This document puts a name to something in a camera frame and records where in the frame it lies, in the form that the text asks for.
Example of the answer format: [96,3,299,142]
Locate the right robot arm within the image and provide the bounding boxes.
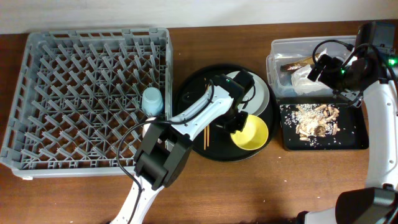
[296,21,397,224]

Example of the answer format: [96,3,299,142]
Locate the pink plastic cup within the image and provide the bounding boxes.
[142,117,158,137]

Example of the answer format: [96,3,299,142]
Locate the white napkin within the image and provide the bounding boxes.
[291,56,332,96]

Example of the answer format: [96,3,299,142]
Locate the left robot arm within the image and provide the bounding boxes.
[113,70,254,223]

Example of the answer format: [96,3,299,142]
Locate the brown coffee sachet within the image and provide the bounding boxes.
[280,56,314,72]

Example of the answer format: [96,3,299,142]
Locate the grey dishwasher rack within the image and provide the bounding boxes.
[1,28,173,179]

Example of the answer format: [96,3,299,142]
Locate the clear plastic bin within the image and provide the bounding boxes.
[266,35,356,98]

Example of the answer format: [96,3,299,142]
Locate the food scraps and rice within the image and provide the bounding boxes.
[280,104,340,146]

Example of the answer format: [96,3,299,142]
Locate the black rectangular tray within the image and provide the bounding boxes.
[277,96,369,151]

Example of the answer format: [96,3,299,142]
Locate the blue plastic cup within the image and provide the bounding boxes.
[142,87,164,117]

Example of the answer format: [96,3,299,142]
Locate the yellow bowl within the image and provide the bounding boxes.
[230,114,269,151]

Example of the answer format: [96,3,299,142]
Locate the wooden chopstick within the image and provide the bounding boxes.
[206,125,210,148]
[203,84,208,150]

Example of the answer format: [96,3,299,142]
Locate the round black tray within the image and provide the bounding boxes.
[173,64,280,162]

